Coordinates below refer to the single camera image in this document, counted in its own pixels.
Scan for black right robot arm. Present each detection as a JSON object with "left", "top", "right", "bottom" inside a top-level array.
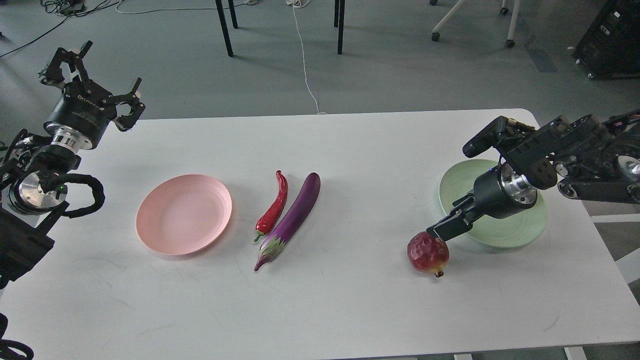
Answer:
[{"left": 426, "top": 110, "right": 640, "bottom": 241}]

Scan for green plate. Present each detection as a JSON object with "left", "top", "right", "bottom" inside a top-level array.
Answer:
[{"left": 438, "top": 159, "right": 547, "bottom": 249}]

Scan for black table legs left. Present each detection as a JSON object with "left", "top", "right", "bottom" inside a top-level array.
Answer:
[{"left": 214, "top": 0, "right": 239, "bottom": 58}]

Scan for black table legs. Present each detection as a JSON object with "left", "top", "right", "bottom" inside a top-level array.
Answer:
[
  {"left": 333, "top": 0, "right": 346, "bottom": 55},
  {"left": 214, "top": 0, "right": 239, "bottom": 58}
]

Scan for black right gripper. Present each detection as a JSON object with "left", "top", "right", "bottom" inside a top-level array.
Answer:
[{"left": 426, "top": 162, "right": 538, "bottom": 242}]

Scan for black floor cables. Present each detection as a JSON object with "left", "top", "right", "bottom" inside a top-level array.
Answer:
[{"left": 0, "top": 0, "right": 261, "bottom": 60}]

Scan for purple eggplant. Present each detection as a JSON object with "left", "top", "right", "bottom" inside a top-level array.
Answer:
[{"left": 253, "top": 172, "right": 322, "bottom": 272}]

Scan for black table legs right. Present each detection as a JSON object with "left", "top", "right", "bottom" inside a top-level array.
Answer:
[{"left": 333, "top": 0, "right": 346, "bottom": 55}]

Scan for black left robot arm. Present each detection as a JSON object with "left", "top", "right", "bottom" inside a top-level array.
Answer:
[{"left": 0, "top": 41, "right": 146, "bottom": 289}]

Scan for red pomegranate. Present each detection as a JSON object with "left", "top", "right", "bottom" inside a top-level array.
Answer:
[{"left": 407, "top": 231, "right": 450, "bottom": 278}]

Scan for white floor cable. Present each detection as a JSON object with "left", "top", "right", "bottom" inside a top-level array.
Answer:
[{"left": 286, "top": 0, "right": 328, "bottom": 116}]

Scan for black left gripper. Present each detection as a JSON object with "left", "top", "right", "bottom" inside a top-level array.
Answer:
[{"left": 39, "top": 40, "right": 146, "bottom": 150}]

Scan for pink plate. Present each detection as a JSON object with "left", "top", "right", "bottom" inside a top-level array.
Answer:
[{"left": 135, "top": 174, "right": 233, "bottom": 256}]

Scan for red chili pepper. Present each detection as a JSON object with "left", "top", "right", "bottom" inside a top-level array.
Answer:
[{"left": 253, "top": 170, "right": 289, "bottom": 242}]

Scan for white office chair base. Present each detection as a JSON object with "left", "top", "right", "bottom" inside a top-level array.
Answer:
[{"left": 430, "top": 0, "right": 522, "bottom": 49}]

